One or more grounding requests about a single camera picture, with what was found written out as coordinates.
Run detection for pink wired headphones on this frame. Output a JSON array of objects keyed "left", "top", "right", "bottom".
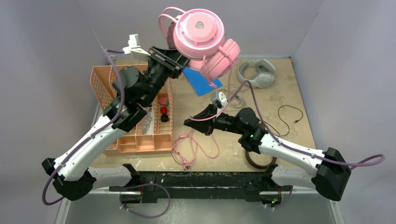
[{"left": 158, "top": 7, "right": 240, "bottom": 90}]

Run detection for black base frame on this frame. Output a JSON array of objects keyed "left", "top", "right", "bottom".
[{"left": 98, "top": 171, "right": 291, "bottom": 203}]

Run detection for clear ruler pack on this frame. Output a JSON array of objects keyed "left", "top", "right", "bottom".
[{"left": 141, "top": 107, "right": 154, "bottom": 135}]

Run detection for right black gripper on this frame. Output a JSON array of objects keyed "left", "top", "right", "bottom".
[{"left": 184, "top": 103, "right": 246, "bottom": 137}]

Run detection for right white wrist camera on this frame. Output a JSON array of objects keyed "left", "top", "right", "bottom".
[{"left": 211, "top": 90, "right": 228, "bottom": 110}]

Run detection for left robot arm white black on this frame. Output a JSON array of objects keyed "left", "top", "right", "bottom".
[{"left": 42, "top": 47, "right": 189, "bottom": 201}]

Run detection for pink grey eraser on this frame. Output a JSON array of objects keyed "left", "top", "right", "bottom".
[{"left": 158, "top": 97, "right": 169, "bottom": 107}]

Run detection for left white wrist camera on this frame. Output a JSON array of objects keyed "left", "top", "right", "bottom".
[{"left": 122, "top": 34, "right": 149, "bottom": 57}]

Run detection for grey over-ear headphones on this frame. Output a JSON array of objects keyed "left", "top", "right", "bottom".
[{"left": 220, "top": 59, "right": 276, "bottom": 99}]

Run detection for blue notebook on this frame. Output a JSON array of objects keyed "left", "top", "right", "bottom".
[{"left": 183, "top": 67, "right": 214, "bottom": 97}]

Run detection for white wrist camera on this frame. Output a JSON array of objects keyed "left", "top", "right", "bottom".
[
  {"left": 122, "top": 34, "right": 149, "bottom": 57},
  {"left": 211, "top": 90, "right": 228, "bottom": 110}
]

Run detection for brown on-ear headphones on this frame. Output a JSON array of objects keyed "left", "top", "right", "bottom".
[{"left": 244, "top": 105, "right": 304, "bottom": 170}]

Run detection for red black stamp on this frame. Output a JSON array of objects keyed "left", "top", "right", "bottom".
[{"left": 160, "top": 106, "right": 169, "bottom": 122}]

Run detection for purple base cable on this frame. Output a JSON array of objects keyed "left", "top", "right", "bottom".
[{"left": 119, "top": 183, "right": 171, "bottom": 219}]

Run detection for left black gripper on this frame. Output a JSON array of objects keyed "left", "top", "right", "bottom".
[{"left": 141, "top": 46, "right": 195, "bottom": 106}]

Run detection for peach plastic desk organizer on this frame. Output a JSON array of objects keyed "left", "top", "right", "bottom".
[{"left": 90, "top": 65, "right": 174, "bottom": 156}]

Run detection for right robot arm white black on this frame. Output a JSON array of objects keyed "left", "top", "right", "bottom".
[{"left": 184, "top": 104, "right": 351, "bottom": 201}]

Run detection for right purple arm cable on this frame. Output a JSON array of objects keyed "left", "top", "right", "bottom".
[{"left": 227, "top": 79, "right": 386, "bottom": 170}]

